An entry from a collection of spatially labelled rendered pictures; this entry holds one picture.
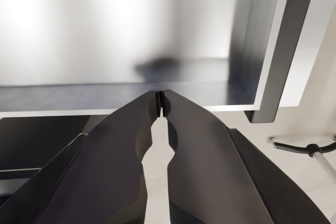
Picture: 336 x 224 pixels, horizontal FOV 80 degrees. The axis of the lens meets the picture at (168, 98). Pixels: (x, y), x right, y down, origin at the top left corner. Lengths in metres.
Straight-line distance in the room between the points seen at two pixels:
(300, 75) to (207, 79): 0.07
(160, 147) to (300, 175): 1.13
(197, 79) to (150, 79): 0.04
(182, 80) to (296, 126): 1.44
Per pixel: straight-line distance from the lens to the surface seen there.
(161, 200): 1.97
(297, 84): 0.18
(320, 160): 1.54
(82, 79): 0.16
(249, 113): 0.16
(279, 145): 1.52
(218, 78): 0.16
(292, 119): 1.52
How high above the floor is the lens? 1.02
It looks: 58 degrees down
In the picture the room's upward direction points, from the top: 180 degrees clockwise
